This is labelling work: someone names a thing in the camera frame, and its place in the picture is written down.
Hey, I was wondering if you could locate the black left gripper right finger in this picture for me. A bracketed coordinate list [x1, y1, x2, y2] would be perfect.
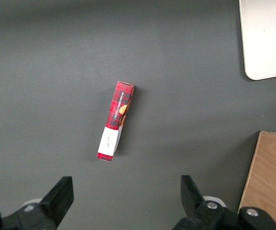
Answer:
[175, 175, 227, 230]

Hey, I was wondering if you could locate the wooden drawer cabinet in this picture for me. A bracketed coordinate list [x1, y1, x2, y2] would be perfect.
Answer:
[237, 130, 276, 230]

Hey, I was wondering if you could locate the red plaid cookie box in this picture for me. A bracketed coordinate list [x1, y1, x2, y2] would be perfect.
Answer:
[96, 80, 136, 163]

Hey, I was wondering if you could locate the beige rectangular tray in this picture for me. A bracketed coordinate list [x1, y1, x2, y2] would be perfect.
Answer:
[238, 0, 276, 81]

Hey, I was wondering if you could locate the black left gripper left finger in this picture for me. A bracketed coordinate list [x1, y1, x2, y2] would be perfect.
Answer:
[17, 176, 75, 230]

